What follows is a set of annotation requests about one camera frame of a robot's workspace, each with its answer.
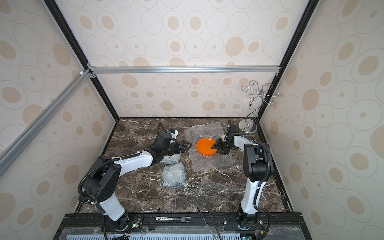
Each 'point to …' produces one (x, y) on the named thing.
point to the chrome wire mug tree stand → (249, 124)
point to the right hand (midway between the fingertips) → (220, 148)
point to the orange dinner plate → (204, 146)
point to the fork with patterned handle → (183, 219)
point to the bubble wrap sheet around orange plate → (201, 162)
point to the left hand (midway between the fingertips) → (191, 145)
